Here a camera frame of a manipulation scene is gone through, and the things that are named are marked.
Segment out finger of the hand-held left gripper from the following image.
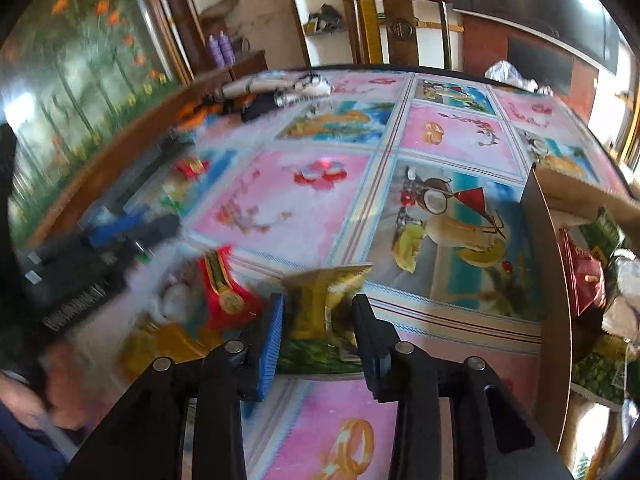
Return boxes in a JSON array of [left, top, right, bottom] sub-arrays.
[[82, 210, 181, 257]]

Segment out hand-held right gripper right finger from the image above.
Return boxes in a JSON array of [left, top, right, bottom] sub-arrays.
[[352, 294, 576, 480]]

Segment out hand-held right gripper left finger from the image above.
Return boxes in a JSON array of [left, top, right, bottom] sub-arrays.
[[65, 292, 286, 480]]

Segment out yellow and green snack packet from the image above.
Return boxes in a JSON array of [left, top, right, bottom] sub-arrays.
[[280, 264, 373, 376]]

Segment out cardboard box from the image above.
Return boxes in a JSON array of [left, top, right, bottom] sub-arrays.
[[520, 164, 640, 480]]

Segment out silver foil snack packet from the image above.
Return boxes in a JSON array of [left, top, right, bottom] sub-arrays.
[[602, 247, 640, 336]]

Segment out person's left forearm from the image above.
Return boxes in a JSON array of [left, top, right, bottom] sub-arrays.
[[0, 370, 66, 480]]

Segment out person's left hand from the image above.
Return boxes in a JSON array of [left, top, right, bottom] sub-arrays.
[[40, 337, 118, 433]]

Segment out red snack packet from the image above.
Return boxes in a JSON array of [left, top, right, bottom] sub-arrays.
[[197, 246, 266, 331]]

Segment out plain yellow snack packet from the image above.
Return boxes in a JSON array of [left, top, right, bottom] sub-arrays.
[[117, 322, 211, 381]]

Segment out black orange white printed cloth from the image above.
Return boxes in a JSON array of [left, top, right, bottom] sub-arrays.
[[175, 71, 333, 126]]

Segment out maroon snack packet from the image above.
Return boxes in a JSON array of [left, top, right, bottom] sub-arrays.
[[557, 227, 608, 318]]

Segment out narrow green pea packet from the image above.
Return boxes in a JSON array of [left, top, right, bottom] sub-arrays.
[[570, 345, 631, 403]]

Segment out pink and blue printed tablecloth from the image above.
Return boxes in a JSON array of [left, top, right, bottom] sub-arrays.
[[75, 67, 631, 480]]

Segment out wide green pea packet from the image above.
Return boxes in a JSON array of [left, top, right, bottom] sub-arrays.
[[590, 210, 631, 256]]

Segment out crumpled white plastic bag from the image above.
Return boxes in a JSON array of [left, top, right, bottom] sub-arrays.
[[482, 60, 556, 96]]

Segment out red-brown wooden media cabinet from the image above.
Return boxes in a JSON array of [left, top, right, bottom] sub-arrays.
[[460, 10, 601, 111]]

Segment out wooden chair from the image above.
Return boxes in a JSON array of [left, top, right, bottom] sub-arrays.
[[337, 0, 456, 71]]

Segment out black flat television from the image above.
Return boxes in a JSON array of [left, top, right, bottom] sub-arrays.
[[450, 0, 626, 71]]

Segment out flower garden wall mural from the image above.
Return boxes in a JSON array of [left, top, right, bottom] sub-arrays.
[[0, 0, 186, 241]]

